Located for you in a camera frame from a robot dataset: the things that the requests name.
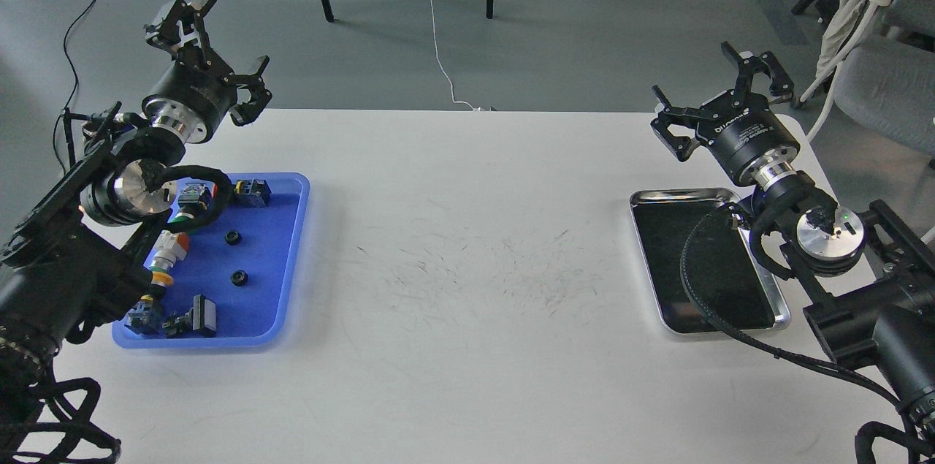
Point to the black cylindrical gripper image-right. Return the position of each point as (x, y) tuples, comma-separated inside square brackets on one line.
[(746, 135)]

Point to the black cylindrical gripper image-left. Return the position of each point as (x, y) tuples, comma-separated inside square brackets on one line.
[(186, 101)]

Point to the small black gear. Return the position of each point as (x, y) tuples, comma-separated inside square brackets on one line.
[(238, 278), (233, 237)]

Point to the silver metal tray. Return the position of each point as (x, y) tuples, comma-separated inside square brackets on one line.
[(692, 225)]

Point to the blue plastic tray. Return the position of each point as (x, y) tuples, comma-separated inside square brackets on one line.
[(247, 315)]

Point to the red emergency push button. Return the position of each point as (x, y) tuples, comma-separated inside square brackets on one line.
[(253, 193)]

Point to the grey office chair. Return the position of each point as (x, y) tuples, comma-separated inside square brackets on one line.
[(887, 69)]

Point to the orange white push button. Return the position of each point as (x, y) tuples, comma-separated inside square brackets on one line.
[(169, 248)]

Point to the green push button switch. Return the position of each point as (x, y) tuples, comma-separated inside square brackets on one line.
[(194, 200)]

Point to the black square switch block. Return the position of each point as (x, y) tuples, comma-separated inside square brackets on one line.
[(200, 319)]

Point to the yellow push button switch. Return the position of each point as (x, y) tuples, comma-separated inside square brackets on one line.
[(147, 316)]

